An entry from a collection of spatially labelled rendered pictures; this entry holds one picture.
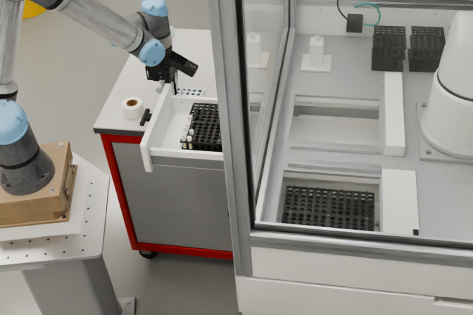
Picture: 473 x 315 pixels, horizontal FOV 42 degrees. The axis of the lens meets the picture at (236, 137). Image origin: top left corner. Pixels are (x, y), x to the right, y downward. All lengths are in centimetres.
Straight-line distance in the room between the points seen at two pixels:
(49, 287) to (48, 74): 196
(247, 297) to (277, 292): 8
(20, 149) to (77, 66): 214
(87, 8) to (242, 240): 70
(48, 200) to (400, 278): 95
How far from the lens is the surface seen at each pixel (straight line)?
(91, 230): 176
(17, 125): 165
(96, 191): 186
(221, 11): 92
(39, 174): 176
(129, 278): 259
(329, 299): 140
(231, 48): 95
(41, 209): 178
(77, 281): 201
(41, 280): 202
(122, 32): 166
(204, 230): 236
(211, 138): 174
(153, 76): 198
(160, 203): 229
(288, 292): 139
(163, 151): 174
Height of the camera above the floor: 206
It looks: 42 degrees down
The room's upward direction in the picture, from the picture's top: 4 degrees counter-clockwise
